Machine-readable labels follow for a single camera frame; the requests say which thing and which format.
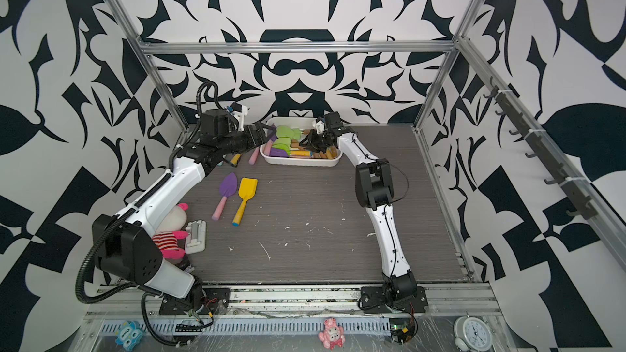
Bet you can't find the white alarm clock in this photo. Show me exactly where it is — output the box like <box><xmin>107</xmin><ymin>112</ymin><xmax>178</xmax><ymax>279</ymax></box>
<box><xmin>453</xmin><ymin>316</ymin><xmax>493</xmax><ymax>352</ymax></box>

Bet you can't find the white slotted cable duct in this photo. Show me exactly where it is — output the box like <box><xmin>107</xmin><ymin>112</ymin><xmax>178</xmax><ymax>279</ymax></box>
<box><xmin>99</xmin><ymin>317</ymin><xmax>391</xmax><ymax>337</ymax></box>

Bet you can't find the yellow toy shovel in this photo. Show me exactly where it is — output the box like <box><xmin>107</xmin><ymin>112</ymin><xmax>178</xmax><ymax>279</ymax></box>
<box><xmin>231</xmin><ymin>178</ymin><xmax>259</xmax><ymax>226</ymax></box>

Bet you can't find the pink bear toy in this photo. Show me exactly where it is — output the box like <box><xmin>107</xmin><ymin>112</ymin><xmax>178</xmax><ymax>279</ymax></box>
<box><xmin>318</xmin><ymin>318</ymin><xmax>346</xmax><ymax>350</ymax></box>

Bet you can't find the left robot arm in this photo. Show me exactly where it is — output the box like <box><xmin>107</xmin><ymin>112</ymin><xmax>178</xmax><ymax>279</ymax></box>
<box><xmin>75</xmin><ymin>109</ymin><xmax>276</xmax><ymax>304</ymax></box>

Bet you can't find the green shovel wooden handle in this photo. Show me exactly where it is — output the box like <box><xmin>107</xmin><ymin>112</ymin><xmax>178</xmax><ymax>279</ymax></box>
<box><xmin>276</xmin><ymin>125</ymin><xmax>303</xmax><ymax>143</ymax></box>

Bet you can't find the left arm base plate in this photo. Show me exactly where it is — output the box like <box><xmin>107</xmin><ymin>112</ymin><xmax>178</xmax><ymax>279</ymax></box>
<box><xmin>159</xmin><ymin>287</ymin><xmax>231</xmax><ymax>315</ymax></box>

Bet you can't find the blue owl toy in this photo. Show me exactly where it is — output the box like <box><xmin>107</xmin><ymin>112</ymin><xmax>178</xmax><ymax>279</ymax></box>
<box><xmin>115</xmin><ymin>321</ymin><xmax>144</xmax><ymax>352</ymax></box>

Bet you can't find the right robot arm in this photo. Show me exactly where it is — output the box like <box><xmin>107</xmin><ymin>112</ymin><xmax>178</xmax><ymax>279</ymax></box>
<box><xmin>301</xmin><ymin>112</ymin><xmax>417</xmax><ymax>301</ymax></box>

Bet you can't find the white plastic storage box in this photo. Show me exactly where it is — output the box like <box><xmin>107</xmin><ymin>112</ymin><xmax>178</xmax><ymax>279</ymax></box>
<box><xmin>261</xmin><ymin>117</ymin><xmax>344</xmax><ymax>167</ymax></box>

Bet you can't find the green shovel yellow handle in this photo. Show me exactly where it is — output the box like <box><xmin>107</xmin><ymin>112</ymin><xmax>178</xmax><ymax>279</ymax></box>
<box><xmin>230</xmin><ymin>153</ymin><xmax>241</xmax><ymax>167</ymax></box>

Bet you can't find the black wall hook rack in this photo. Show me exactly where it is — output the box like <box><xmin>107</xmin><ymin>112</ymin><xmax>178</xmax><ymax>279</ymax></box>
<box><xmin>487</xmin><ymin>86</ymin><xmax>598</xmax><ymax>220</ymax></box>

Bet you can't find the small green circuit board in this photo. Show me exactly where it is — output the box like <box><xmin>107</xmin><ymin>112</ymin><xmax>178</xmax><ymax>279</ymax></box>
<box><xmin>390</xmin><ymin>319</ymin><xmax>418</xmax><ymax>345</ymax></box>

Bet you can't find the purple pointed shovel pink handle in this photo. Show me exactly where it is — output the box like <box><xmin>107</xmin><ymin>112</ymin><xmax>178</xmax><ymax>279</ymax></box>
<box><xmin>211</xmin><ymin>173</ymin><xmax>239</xmax><ymax>221</ymax></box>

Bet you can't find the white brush block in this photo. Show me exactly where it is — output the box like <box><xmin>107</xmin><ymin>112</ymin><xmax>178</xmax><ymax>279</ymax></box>
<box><xmin>185</xmin><ymin>220</ymin><xmax>206</xmax><ymax>255</ymax></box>

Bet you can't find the pink striped plush doll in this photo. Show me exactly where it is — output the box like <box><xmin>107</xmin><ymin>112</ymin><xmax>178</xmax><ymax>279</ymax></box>
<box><xmin>152</xmin><ymin>203</ymin><xmax>188</xmax><ymax>260</ymax></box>

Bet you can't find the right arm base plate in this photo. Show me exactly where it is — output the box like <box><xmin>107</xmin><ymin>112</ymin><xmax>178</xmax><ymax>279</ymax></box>
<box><xmin>357</xmin><ymin>286</ymin><xmax>429</xmax><ymax>314</ymax></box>

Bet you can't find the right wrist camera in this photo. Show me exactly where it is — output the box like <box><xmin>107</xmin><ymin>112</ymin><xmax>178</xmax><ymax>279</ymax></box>
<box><xmin>313</xmin><ymin>117</ymin><xmax>326</xmax><ymax>135</ymax></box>

